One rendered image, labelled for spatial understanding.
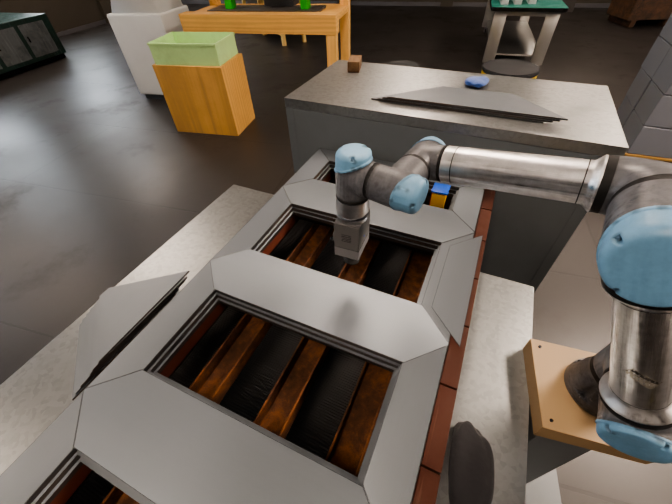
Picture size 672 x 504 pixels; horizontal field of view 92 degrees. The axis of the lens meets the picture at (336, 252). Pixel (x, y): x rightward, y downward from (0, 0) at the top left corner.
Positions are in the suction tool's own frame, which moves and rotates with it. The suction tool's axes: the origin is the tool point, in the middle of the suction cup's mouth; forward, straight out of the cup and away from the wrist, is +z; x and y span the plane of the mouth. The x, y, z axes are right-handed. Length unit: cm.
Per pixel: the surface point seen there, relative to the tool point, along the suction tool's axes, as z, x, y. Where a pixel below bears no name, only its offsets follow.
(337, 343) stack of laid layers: 12.2, 2.8, 18.4
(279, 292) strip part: 10.4, -18.2, 10.4
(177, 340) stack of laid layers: 12, -36, 33
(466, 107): -11, 18, -82
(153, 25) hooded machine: 15, -340, -277
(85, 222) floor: 98, -240, -51
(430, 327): 10.1, 23.9, 6.7
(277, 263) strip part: 10.4, -24.3, 0.6
